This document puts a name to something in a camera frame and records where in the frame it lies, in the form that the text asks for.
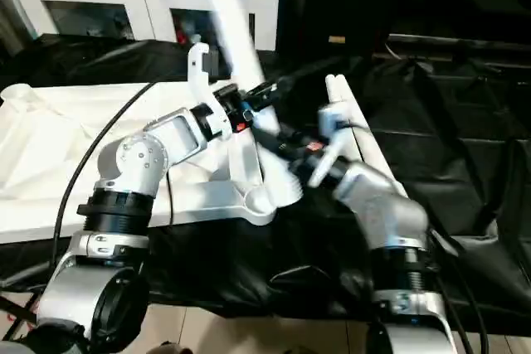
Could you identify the white plastic table leg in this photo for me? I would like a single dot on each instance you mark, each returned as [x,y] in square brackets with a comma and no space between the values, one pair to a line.
[373,151]
[240,39]
[333,88]

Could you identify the white plastic table top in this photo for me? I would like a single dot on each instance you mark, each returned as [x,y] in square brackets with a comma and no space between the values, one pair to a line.
[62,142]

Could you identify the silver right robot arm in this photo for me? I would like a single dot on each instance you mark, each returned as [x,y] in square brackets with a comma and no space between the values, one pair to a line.
[381,205]

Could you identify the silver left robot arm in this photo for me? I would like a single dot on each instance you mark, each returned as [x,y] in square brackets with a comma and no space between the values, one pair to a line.
[137,155]

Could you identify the tan tape piece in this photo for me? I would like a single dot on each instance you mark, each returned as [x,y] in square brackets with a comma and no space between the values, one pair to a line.
[337,40]

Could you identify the red bottle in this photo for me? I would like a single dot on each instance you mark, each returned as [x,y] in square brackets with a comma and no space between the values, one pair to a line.
[180,30]

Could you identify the black plastic sheet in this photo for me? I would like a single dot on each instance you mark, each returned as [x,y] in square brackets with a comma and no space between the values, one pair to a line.
[456,142]

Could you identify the long black pole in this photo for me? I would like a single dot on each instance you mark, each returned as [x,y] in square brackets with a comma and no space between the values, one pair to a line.
[456,44]

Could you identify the grey metal stand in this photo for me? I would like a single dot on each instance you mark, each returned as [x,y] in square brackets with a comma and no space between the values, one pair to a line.
[14,10]

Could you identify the black stand leg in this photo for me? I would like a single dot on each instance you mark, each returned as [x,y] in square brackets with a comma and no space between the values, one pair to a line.
[18,312]

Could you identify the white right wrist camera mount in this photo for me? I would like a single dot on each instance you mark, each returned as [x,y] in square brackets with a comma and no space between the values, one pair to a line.
[329,122]

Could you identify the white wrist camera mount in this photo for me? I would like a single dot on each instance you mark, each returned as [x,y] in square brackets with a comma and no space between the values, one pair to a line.
[329,122]
[199,76]

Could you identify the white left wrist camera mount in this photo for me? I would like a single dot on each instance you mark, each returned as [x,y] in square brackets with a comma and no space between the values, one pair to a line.
[199,76]

